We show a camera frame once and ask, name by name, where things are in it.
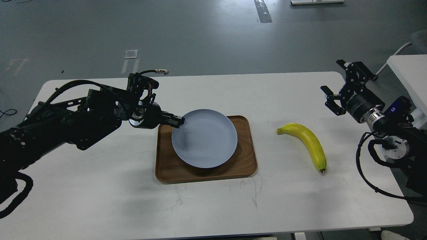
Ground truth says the grey office chair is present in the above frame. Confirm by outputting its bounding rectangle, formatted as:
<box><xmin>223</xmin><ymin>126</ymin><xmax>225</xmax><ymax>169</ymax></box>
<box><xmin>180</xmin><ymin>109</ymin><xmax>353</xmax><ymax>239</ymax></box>
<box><xmin>393</xmin><ymin>29</ymin><xmax>427</xmax><ymax>56</ymax></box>

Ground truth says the yellow banana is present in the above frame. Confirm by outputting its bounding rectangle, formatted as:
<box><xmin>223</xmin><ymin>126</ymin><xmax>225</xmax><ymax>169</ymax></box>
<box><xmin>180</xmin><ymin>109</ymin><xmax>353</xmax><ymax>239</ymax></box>
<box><xmin>276</xmin><ymin>123</ymin><xmax>327</xmax><ymax>173</ymax></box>

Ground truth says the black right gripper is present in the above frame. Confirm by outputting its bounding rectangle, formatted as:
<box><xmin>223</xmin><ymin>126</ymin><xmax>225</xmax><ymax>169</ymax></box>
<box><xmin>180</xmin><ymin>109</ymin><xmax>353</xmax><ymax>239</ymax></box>
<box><xmin>320</xmin><ymin>60</ymin><xmax>385</xmax><ymax>123</ymax></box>

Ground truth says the light blue plate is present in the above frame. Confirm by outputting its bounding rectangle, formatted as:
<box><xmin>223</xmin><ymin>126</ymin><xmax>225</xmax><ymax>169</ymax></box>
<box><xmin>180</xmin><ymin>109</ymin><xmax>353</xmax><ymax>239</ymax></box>
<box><xmin>172</xmin><ymin>109</ymin><xmax>238</xmax><ymax>169</ymax></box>

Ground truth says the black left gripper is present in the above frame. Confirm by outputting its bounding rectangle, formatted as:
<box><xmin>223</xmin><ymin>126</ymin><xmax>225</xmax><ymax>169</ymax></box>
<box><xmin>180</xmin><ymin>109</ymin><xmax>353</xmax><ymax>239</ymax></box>
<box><xmin>129</xmin><ymin>102</ymin><xmax>185</xmax><ymax>129</ymax></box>

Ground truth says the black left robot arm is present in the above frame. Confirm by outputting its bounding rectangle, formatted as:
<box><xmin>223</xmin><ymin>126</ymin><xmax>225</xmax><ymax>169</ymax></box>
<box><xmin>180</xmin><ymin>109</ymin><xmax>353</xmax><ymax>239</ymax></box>
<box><xmin>0</xmin><ymin>69</ymin><xmax>185</xmax><ymax>218</ymax></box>

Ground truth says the brown wooden tray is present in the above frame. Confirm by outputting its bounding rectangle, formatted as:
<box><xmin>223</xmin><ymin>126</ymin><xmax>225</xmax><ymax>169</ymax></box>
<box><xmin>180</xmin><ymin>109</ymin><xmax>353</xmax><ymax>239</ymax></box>
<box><xmin>154</xmin><ymin>115</ymin><xmax>258</xmax><ymax>184</ymax></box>

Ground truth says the white table base far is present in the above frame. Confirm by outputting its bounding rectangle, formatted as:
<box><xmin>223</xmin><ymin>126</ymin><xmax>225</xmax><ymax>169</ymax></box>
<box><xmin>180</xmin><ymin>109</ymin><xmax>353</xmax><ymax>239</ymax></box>
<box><xmin>290</xmin><ymin>0</ymin><xmax>345</xmax><ymax>6</ymax></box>

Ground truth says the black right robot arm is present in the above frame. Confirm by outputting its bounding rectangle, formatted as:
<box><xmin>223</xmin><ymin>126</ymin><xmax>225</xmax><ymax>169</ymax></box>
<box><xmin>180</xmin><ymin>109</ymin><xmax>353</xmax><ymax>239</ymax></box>
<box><xmin>321</xmin><ymin>59</ymin><xmax>426</xmax><ymax>203</ymax></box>

